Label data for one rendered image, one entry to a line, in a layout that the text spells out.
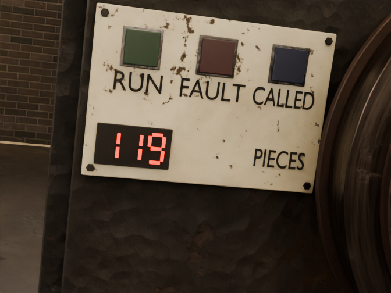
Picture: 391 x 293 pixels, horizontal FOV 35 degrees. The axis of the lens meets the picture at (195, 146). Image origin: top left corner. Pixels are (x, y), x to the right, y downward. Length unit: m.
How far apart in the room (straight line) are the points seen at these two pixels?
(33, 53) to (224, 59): 6.02
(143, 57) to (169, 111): 0.06
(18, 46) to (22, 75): 0.29
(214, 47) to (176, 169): 0.14
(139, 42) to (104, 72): 0.05
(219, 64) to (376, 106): 0.18
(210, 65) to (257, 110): 0.07
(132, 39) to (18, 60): 6.03
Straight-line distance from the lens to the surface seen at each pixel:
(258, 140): 0.68
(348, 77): 0.63
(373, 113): 0.57
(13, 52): 6.66
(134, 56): 0.64
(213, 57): 0.65
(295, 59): 0.68
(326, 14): 0.71
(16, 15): 6.66
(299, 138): 0.69
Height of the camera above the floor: 1.20
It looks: 9 degrees down
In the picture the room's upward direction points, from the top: 7 degrees clockwise
